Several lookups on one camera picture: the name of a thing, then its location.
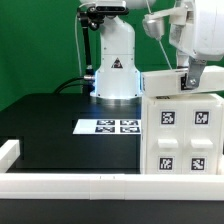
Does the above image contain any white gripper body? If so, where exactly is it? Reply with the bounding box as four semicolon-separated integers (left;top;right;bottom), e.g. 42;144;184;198
169;0;224;61

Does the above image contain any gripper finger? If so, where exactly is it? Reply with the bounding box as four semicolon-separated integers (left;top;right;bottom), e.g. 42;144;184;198
185;57;207;89

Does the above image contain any white block with marker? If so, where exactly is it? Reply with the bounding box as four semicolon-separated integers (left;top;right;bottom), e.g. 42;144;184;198
142;65;224;97

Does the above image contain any white cabinet box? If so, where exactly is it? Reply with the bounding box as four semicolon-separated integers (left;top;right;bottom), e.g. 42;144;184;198
140;94;224;174

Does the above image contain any white cabinet door panel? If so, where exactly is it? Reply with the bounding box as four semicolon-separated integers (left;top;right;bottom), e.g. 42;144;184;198
182;100;223;174

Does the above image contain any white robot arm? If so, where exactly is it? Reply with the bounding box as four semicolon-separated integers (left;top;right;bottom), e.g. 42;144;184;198
77;0;224;100

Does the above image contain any white marker sheet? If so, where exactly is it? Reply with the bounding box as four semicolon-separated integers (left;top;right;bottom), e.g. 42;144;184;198
73;119;141;135

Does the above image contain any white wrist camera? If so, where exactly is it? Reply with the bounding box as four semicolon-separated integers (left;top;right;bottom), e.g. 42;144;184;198
142;7;187;40

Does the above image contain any black cable bundle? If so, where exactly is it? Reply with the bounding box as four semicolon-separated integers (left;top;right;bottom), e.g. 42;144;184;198
53;77;88;95

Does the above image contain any white thin cable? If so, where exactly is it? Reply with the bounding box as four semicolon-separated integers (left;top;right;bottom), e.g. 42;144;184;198
74;13;84;78

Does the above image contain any white U-shaped frame barrier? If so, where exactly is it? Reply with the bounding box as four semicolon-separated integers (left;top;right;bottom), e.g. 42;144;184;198
0;140;224;201

